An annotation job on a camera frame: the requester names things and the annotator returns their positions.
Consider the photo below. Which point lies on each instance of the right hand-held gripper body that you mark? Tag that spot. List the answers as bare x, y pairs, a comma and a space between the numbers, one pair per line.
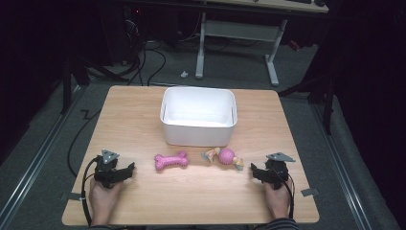
276, 172

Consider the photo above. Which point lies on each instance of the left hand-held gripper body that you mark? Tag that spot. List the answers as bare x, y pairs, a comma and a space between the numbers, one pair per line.
107, 171

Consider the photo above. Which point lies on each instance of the pink bone toy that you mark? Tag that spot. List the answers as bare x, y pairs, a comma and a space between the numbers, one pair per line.
170, 160

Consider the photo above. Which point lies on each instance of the white plastic bin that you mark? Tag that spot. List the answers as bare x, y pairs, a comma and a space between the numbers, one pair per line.
198, 108

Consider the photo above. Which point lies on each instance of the person's right hand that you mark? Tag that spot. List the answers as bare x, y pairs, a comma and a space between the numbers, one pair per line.
277, 201

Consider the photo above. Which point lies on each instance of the person's left hand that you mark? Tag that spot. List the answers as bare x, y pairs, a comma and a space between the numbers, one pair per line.
103, 201

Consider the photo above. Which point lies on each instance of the grey tape piece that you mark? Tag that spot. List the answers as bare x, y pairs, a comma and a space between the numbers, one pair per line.
73, 196
309, 192

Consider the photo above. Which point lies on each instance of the black metal stand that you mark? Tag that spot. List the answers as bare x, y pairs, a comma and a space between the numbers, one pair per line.
327, 105
67, 86

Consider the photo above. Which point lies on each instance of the white paper scrap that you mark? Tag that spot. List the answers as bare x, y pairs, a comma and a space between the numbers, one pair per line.
184, 74

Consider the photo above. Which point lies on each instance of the dark computer tower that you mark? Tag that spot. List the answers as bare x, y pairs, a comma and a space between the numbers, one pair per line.
121, 32

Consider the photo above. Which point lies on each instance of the white-legged wooden desk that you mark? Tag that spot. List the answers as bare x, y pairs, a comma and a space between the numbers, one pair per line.
239, 30

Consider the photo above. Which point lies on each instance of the metal floor rail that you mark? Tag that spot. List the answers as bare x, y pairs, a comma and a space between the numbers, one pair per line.
341, 166
38, 159

